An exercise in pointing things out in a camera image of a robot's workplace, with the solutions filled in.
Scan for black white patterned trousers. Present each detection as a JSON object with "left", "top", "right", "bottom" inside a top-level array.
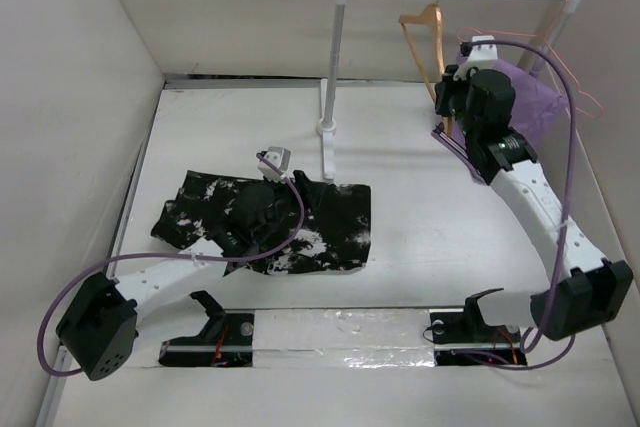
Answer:
[{"left": 151, "top": 170, "right": 372, "bottom": 275}]

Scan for wooden hanger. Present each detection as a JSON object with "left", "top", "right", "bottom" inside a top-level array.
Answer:
[{"left": 397, "top": 0, "right": 454, "bottom": 138}]

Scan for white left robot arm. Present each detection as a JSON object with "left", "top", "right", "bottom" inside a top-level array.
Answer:
[{"left": 39, "top": 178, "right": 306, "bottom": 381}]

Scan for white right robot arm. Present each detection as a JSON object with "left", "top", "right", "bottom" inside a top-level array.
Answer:
[{"left": 435, "top": 64, "right": 633, "bottom": 341}]

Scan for purple garment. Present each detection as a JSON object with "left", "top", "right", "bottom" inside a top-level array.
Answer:
[{"left": 432, "top": 51, "right": 571, "bottom": 158}]

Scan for white silver clothes rack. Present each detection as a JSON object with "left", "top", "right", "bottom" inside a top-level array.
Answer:
[{"left": 317, "top": 0, "right": 562, "bottom": 181}]

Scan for silver tape strip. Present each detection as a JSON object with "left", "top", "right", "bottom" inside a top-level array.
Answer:
[{"left": 252, "top": 308, "right": 435, "bottom": 369}]

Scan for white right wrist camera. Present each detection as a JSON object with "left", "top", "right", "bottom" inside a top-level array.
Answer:
[{"left": 454, "top": 35, "right": 498, "bottom": 81}]

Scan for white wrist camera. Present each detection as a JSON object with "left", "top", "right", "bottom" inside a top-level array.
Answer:
[
  {"left": 454, "top": 35, "right": 498, "bottom": 81},
  {"left": 256, "top": 146, "right": 291, "bottom": 183}
]

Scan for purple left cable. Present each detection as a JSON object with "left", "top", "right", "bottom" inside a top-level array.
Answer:
[{"left": 38, "top": 151, "right": 307, "bottom": 378}]

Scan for purple cable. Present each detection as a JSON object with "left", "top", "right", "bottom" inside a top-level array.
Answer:
[
  {"left": 38, "top": 151, "right": 307, "bottom": 378},
  {"left": 464, "top": 39, "right": 581, "bottom": 369}
]

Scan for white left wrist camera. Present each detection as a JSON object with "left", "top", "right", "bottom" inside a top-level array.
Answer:
[{"left": 256, "top": 146, "right": 291, "bottom": 183}]

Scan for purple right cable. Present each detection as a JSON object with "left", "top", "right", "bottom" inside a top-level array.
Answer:
[{"left": 464, "top": 39, "right": 581, "bottom": 369}]

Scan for pink wire hanger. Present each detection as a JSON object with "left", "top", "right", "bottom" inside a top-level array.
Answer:
[{"left": 456, "top": 0, "right": 605, "bottom": 120}]

